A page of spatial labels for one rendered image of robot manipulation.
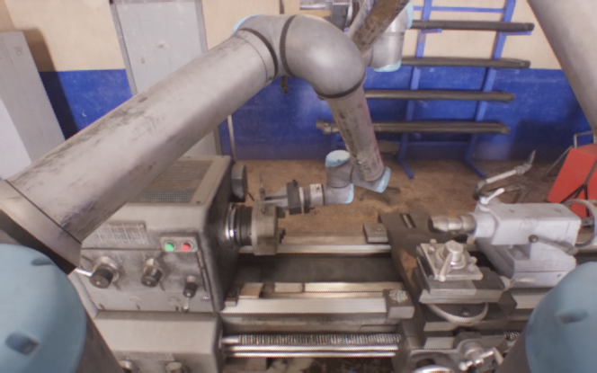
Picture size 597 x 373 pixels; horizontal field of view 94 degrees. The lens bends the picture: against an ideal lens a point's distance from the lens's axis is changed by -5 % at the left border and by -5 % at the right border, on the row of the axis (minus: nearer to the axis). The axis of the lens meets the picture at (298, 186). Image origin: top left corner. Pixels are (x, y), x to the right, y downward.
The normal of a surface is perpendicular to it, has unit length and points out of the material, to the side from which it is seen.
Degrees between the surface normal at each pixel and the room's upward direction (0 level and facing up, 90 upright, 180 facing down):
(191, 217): 45
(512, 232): 86
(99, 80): 90
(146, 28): 90
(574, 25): 86
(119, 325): 32
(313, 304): 36
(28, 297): 5
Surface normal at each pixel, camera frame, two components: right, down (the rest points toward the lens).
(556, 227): 0.00, 0.38
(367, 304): 0.00, -0.40
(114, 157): 0.64, -0.10
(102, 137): 0.29, -0.44
